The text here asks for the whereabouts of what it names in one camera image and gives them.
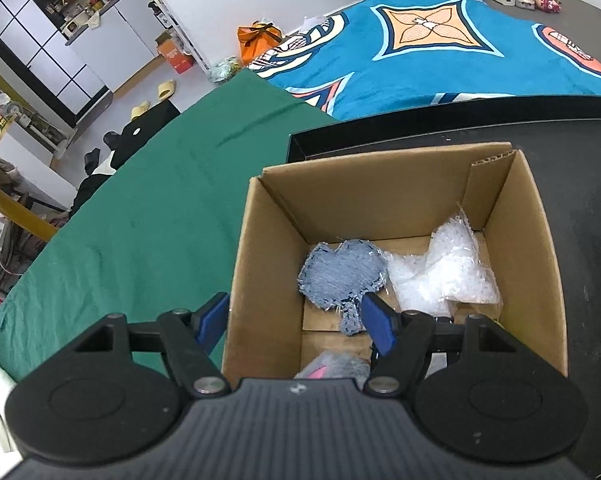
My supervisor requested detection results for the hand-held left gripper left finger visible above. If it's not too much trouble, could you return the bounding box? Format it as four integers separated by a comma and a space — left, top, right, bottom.
71, 292, 230, 397

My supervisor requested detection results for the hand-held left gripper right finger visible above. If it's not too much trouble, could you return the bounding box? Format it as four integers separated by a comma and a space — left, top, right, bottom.
363, 292, 525, 397

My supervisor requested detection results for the grey plush mouse toy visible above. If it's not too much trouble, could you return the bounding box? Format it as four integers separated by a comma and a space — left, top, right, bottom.
294, 351, 372, 386

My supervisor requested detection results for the denim rabbit toy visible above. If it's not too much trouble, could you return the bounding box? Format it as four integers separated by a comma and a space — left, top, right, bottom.
298, 239, 389, 337

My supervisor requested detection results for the clear plastic bag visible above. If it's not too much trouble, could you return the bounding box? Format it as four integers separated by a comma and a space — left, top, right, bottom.
383, 210, 502, 317

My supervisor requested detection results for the brown cardboard box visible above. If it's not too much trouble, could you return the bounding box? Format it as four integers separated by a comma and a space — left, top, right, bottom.
221, 142, 569, 393

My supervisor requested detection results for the green cloth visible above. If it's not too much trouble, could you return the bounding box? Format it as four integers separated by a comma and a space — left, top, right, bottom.
0, 67, 339, 383

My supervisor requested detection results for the black white bag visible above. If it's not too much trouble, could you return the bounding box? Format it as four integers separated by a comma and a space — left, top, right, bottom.
103, 101, 181, 166

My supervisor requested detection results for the black tray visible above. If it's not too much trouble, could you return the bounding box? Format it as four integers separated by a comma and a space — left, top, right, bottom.
284, 94, 601, 478

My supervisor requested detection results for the blue printed blanket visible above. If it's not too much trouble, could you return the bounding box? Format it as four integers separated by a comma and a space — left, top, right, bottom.
248, 0, 601, 122

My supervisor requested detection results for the orange cardboard box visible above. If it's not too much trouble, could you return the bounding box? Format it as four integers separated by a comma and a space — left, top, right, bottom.
155, 32, 195, 75

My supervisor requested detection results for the orange bag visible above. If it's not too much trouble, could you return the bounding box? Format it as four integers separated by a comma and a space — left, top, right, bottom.
237, 21, 284, 67

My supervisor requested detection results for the white kitchen cabinet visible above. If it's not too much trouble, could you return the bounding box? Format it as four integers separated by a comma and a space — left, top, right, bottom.
63, 0, 181, 96

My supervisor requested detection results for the black framed glass door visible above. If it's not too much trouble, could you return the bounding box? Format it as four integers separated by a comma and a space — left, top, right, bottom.
0, 0, 114, 128

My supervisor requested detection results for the yellow metal frame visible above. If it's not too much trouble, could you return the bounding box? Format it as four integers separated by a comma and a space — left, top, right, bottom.
0, 175, 58, 241

